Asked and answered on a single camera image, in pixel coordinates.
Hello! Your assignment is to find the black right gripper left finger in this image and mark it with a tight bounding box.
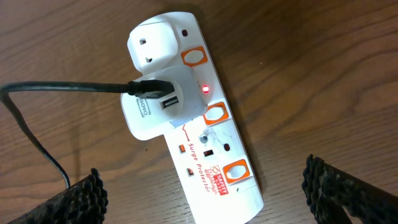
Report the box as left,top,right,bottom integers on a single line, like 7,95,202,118
9,168,109,224

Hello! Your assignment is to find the white USB wall charger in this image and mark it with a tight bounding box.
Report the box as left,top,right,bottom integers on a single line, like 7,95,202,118
121,65,207,141

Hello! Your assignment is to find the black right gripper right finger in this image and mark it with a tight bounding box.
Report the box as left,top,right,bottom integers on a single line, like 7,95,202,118
302,155,397,223

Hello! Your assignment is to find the white plug adapter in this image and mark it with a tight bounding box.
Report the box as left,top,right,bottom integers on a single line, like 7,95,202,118
127,21,179,75

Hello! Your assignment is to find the black USB charging cable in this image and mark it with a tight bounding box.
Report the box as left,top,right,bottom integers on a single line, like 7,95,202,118
0,79,175,190

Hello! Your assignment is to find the white power strip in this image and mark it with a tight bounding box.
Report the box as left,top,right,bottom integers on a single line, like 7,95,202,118
144,12,264,223

